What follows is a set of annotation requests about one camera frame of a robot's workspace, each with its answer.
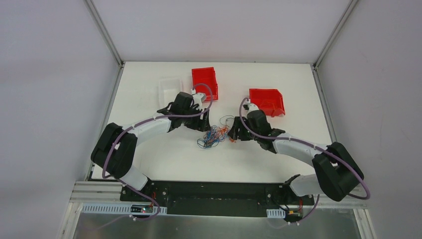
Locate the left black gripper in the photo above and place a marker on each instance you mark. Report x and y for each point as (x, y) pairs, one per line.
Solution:
(200, 121)

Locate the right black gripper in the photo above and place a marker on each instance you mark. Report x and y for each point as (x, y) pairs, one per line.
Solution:
(239, 131)

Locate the red bin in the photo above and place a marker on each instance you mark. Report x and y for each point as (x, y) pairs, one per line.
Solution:
(206, 76)
(270, 101)

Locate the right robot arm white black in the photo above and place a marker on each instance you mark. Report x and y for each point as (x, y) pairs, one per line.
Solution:
(336, 173)

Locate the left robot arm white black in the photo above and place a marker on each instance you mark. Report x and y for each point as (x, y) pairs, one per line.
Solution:
(114, 151)

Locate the clear plastic bin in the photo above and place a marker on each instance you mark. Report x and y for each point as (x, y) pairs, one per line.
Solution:
(168, 88)

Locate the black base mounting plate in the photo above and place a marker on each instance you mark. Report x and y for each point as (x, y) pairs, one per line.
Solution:
(217, 198)

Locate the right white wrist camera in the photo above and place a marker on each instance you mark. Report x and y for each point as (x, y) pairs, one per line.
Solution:
(250, 107)

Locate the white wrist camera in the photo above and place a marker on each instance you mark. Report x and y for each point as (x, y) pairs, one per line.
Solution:
(250, 107)
(198, 99)

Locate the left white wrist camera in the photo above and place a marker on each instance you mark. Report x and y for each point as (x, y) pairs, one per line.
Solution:
(198, 99)

